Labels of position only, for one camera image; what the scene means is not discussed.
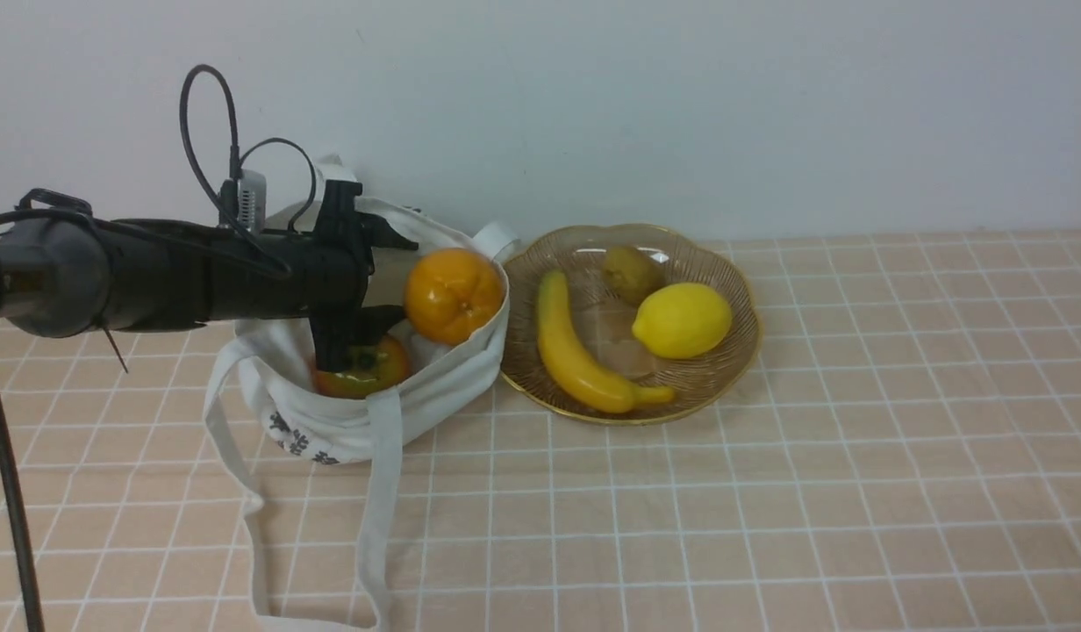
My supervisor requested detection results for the black stand pole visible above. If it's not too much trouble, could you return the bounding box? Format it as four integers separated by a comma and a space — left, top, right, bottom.
0, 392, 46, 632

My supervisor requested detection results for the yellow banana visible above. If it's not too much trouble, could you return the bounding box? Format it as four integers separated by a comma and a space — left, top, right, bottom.
535, 269, 677, 413

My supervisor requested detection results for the red green apple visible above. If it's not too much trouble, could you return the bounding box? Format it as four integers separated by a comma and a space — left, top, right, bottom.
311, 334, 413, 400

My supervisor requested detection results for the brown kiwi fruit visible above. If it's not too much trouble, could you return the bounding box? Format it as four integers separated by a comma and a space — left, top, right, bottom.
601, 245, 668, 307

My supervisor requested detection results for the black camera cable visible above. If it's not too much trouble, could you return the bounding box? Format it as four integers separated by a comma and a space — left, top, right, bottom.
179, 64, 319, 264

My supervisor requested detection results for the beige checked tablecloth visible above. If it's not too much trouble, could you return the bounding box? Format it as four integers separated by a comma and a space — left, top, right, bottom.
0, 231, 1081, 631

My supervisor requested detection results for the orange tangerine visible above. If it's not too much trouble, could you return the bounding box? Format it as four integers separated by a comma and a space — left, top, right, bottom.
404, 248, 505, 347

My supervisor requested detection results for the yellow lemon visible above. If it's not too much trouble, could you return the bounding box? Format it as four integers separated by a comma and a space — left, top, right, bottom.
630, 283, 734, 360

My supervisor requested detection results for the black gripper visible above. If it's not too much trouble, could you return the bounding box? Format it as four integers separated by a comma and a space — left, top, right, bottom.
309, 180, 418, 373

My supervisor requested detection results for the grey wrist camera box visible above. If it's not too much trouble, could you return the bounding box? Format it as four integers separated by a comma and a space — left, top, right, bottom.
219, 169, 268, 233

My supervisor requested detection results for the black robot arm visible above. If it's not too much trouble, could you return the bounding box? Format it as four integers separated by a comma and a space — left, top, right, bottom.
0, 181, 418, 372

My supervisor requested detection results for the white cloth tote bag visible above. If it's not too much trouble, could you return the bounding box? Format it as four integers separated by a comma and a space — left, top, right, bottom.
203, 154, 520, 632

